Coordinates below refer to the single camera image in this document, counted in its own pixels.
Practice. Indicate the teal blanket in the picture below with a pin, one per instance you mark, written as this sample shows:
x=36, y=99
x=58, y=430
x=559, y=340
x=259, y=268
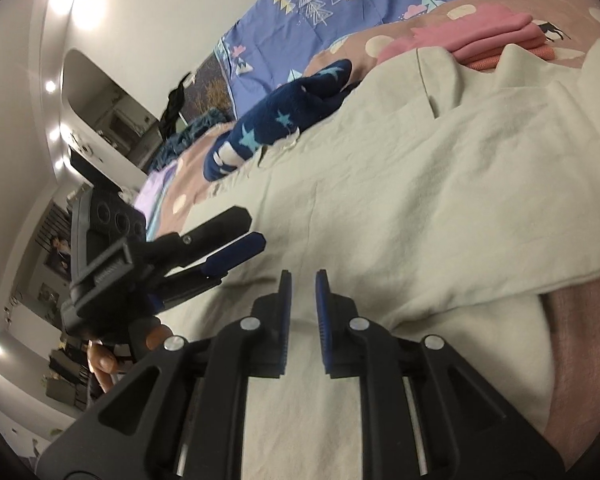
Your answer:
x=195, y=130

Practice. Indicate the black hanging garment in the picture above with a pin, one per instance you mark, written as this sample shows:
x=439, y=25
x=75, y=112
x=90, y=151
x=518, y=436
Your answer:
x=172, y=105

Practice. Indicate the person's left hand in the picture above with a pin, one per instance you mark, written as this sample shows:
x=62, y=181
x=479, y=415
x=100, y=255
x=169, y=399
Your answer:
x=102, y=362

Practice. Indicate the dark printed cloth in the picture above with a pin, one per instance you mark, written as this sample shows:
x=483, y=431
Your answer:
x=210, y=90

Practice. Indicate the beige cotton garment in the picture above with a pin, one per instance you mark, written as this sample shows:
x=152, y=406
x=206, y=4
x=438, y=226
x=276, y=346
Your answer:
x=430, y=200

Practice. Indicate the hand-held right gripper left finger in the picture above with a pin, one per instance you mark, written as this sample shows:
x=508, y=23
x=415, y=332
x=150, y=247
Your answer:
x=284, y=310

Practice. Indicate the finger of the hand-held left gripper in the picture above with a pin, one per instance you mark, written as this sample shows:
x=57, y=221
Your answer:
x=236, y=252
x=225, y=224

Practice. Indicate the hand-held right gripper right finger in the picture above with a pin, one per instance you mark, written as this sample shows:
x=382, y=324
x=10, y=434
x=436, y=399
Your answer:
x=322, y=315

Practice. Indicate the lilac cloth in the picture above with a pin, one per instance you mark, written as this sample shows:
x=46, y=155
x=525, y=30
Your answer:
x=152, y=190

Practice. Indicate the navy star fleece garment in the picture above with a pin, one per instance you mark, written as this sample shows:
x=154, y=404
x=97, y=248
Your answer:
x=280, y=105

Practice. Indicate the wall poster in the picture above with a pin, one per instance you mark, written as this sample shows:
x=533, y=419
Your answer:
x=57, y=255
x=49, y=295

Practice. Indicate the pink folded garment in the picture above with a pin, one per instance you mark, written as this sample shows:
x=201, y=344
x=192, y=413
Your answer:
x=460, y=35

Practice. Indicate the coral folded garment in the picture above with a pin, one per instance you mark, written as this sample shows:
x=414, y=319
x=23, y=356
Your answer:
x=480, y=63

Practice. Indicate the ceiling spotlight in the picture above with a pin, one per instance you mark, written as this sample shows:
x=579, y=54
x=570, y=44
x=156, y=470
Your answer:
x=50, y=85

